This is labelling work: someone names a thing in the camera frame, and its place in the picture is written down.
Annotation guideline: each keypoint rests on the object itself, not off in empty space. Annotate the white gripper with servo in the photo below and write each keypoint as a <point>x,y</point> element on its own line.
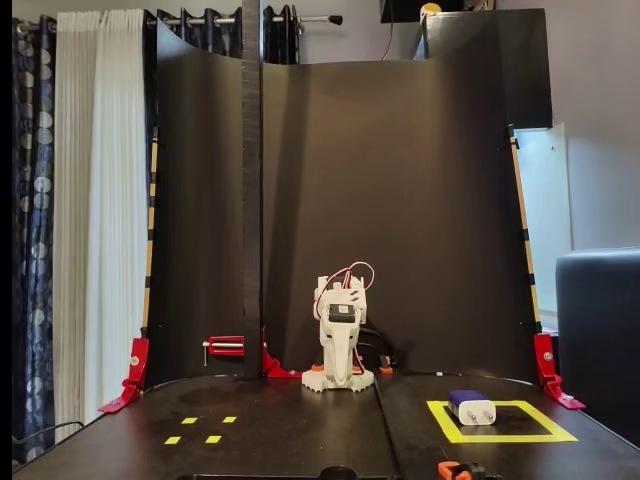
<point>341,346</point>

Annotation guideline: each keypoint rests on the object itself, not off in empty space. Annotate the blue white USB wall charger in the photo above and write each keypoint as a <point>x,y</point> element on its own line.
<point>475,412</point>

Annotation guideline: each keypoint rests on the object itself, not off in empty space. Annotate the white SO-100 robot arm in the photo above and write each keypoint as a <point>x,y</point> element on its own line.
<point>312,380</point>

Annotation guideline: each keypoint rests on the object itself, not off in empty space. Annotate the small orange spring clamp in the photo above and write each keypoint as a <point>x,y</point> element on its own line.
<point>385,371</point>
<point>360,370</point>

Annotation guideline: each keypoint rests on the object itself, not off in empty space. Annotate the red metal C-clamp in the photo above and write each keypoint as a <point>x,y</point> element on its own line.
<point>212,346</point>

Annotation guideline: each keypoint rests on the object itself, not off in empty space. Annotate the black orange bar clamp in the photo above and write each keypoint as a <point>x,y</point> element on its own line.
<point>447,470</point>

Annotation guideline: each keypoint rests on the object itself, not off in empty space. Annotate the black curved backdrop board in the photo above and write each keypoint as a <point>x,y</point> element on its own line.
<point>400,200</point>

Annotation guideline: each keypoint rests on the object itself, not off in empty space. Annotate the yellow tape square outline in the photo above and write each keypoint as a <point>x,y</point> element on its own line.
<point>500,439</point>

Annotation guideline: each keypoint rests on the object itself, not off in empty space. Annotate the yellow black striped stick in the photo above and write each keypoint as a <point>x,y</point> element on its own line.
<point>525,225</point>
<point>151,220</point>

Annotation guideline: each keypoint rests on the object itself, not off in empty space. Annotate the white cabinet door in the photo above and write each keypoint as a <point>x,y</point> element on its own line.
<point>545,210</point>

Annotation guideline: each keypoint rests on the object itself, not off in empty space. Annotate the white pleated curtain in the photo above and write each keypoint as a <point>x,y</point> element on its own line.
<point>100,200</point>

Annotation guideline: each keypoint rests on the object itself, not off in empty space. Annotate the silver curtain rod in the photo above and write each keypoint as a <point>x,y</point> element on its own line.
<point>315,20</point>

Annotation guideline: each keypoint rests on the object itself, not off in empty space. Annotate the navy curtain with silver dots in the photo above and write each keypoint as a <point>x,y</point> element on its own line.
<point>32,200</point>

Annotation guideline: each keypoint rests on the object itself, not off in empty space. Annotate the dark grommet curtain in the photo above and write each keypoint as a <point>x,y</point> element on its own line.
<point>210,35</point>

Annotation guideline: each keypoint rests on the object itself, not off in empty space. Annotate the yellow round ball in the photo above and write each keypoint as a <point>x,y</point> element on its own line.
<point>431,9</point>

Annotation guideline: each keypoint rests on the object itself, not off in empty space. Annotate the red post base bracket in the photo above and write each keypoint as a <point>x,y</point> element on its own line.
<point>277,370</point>

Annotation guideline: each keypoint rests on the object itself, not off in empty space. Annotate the red plastic clamp bracket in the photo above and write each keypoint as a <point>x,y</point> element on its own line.
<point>545,360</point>
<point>137,360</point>

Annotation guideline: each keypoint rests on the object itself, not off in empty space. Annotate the black corrugated upright post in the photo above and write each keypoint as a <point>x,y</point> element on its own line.
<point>252,175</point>

